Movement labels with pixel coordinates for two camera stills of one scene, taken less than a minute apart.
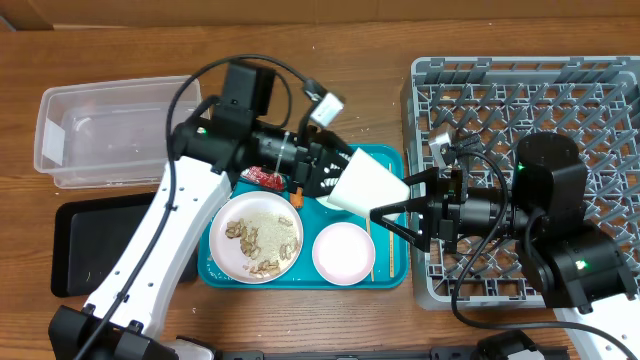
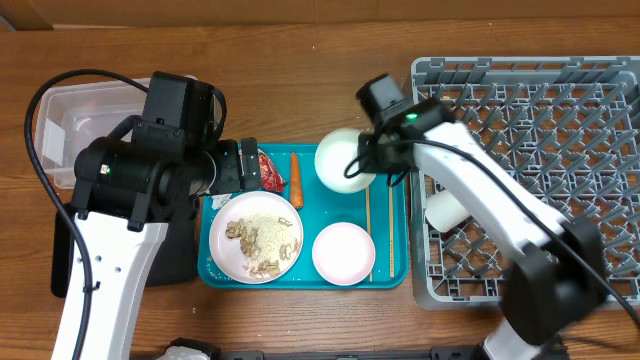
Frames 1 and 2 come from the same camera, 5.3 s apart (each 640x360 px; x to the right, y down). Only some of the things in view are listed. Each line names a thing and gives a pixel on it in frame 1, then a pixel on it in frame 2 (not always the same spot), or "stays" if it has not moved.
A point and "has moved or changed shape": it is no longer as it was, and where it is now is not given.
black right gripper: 442,192 -> 374,162
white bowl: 324,201 -> 333,154
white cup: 367,183 has moved or changed shape
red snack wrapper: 263,177 stays
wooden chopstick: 391,240 stays
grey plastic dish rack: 491,104 stays
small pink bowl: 343,253 stays
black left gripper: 304,162 -> 230,180
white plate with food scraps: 256,237 stays
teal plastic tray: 252,237 stays
